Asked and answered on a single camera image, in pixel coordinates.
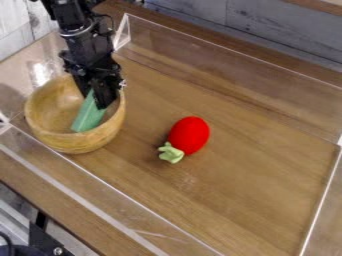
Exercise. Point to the green rectangular block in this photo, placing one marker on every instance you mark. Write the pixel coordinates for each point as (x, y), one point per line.
(90, 115)

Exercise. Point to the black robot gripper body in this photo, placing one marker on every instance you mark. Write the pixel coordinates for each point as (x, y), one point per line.
(88, 56)

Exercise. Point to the brown wooden bowl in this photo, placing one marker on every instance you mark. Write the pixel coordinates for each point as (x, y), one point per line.
(52, 109)

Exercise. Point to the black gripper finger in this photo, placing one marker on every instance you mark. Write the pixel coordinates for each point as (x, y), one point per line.
(83, 83)
(106, 91)

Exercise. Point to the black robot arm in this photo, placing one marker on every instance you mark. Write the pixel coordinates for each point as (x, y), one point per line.
(66, 10)

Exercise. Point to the black clamp with cable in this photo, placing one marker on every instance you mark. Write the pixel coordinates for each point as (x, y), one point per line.
(24, 238)

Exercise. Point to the clear acrylic tray enclosure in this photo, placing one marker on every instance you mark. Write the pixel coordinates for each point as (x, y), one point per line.
(257, 194)

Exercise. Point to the red plush strawberry toy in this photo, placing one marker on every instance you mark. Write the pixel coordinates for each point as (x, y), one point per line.
(187, 137)

